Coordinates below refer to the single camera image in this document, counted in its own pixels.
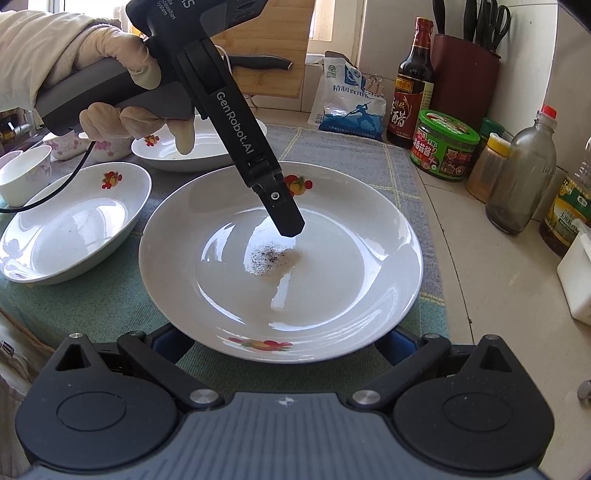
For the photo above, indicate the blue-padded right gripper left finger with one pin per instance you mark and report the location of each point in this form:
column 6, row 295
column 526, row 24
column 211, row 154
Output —
column 170, row 343

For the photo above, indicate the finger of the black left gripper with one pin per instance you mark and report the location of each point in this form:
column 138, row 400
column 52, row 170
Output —
column 275, row 196

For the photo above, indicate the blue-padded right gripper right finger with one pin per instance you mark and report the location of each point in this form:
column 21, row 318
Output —
column 398, row 345

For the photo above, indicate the white fruit-print deep plate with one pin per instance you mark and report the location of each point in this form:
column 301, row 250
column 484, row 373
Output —
column 159, row 151

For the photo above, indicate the large white fruit-print plate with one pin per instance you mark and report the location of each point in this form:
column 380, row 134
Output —
column 213, row 263

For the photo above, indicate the white bowl pink flowers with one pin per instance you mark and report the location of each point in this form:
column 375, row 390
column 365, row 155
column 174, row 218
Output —
column 109, row 150

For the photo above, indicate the white bowl pale floral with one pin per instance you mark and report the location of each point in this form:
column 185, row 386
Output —
column 26, row 175

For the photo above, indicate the white bowl pink floral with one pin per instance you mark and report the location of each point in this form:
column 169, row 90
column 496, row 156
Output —
column 66, row 147

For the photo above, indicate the forearm in beige sleeve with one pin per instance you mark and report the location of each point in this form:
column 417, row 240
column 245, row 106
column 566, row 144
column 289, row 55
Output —
column 31, row 44

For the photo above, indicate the left hand in beige glove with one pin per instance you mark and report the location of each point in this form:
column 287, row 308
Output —
column 101, row 121

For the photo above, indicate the bamboo cutting board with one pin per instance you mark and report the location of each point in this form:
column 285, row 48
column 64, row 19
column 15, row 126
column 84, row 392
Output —
column 281, row 30

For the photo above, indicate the white blue salt bag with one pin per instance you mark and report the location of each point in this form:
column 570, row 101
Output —
column 348, row 101

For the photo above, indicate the dark vinegar bottle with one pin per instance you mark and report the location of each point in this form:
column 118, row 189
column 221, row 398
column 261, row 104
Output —
column 413, row 87

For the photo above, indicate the green lidded sauce jar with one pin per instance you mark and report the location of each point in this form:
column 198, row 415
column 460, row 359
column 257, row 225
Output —
column 443, row 146

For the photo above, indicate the small yellow-lid spice jar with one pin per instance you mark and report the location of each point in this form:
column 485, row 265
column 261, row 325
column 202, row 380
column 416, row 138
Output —
column 488, row 167

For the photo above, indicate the white plastic box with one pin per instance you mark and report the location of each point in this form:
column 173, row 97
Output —
column 574, row 273

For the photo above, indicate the clear glass bottle red cap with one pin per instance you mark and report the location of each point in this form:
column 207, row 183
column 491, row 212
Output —
column 525, row 175

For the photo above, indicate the cooking oil bottle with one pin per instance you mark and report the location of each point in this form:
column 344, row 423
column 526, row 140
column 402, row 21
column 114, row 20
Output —
column 571, row 202

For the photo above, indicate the dark red knife block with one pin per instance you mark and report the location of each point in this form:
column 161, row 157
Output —
column 466, row 75

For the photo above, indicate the black-handled santoku knife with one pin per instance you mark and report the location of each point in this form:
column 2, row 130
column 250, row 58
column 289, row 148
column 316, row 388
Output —
column 260, row 62

